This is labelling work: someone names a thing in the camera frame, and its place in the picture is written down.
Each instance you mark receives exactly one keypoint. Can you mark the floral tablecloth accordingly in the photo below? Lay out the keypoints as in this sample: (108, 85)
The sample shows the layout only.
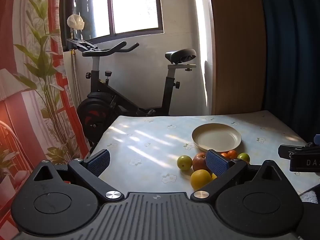
(150, 142)

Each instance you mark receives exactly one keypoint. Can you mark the white round object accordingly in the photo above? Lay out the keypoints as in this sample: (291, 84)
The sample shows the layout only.
(75, 22)

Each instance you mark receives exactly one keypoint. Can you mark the black exercise bike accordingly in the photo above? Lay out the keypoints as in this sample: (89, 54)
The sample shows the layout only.
(170, 90)

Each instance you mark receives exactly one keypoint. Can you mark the large yellow orange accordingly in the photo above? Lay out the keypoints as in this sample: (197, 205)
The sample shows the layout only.
(200, 178)
(213, 176)

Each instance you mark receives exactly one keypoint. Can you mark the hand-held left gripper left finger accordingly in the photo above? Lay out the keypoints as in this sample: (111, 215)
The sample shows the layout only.
(98, 162)

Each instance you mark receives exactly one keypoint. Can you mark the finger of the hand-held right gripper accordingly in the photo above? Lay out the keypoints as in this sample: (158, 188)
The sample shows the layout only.
(285, 151)

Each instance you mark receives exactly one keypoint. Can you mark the dark framed window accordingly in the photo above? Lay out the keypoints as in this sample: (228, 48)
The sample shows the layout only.
(135, 5)

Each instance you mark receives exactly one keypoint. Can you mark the wooden cabinet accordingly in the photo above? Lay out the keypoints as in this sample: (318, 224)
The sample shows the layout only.
(237, 55)

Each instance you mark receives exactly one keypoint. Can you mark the yellow-green round fruit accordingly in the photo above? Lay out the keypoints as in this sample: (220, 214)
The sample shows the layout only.
(184, 162)

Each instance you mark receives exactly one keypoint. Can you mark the white towel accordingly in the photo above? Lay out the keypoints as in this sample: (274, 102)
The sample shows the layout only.
(312, 196)

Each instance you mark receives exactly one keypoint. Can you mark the red apple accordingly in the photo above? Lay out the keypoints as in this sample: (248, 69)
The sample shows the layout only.
(198, 162)

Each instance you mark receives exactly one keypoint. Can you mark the small mandarin orange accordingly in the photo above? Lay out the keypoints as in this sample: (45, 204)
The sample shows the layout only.
(224, 155)
(232, 154)

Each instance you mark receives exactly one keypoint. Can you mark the green round fruit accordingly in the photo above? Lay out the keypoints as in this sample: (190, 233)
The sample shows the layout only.
(243, 157)

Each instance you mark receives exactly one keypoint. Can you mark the cream round plate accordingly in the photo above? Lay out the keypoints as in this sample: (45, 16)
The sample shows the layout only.
(216, 137)

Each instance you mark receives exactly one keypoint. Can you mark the dark blue curtain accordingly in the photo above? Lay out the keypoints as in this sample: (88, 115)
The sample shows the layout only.
(292, 55)

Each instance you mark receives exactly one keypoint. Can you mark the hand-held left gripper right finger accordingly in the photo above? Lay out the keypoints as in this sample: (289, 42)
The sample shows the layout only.
(217, 163)

